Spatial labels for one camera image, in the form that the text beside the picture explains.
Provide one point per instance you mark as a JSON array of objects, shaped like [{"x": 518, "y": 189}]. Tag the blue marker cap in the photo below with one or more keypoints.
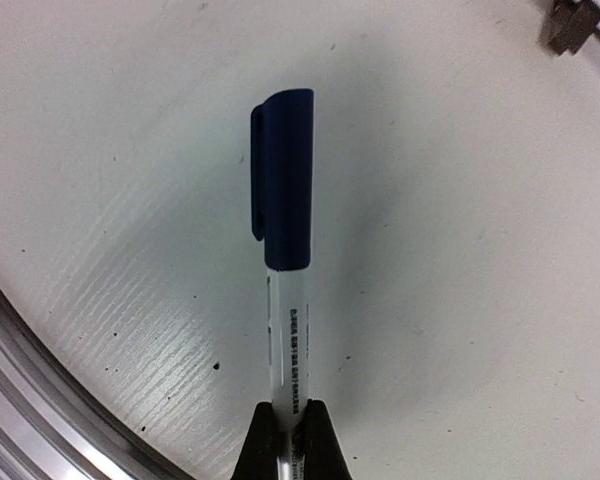
[{"x": 281, "y": 175}]

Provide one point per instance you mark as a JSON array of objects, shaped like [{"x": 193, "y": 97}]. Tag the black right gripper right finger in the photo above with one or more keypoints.
[{"x": 316, "y": 452}]

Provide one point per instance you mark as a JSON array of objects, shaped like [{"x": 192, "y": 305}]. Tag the white marker pen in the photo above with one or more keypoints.
[{"x": 288, "y": 333}]

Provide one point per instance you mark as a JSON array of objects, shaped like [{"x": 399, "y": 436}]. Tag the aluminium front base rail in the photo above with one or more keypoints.
[{"x": 51, "y": 427}]

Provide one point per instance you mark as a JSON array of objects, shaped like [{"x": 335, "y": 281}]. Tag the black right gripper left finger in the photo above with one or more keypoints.
[{"x": 258, "y": 458}]

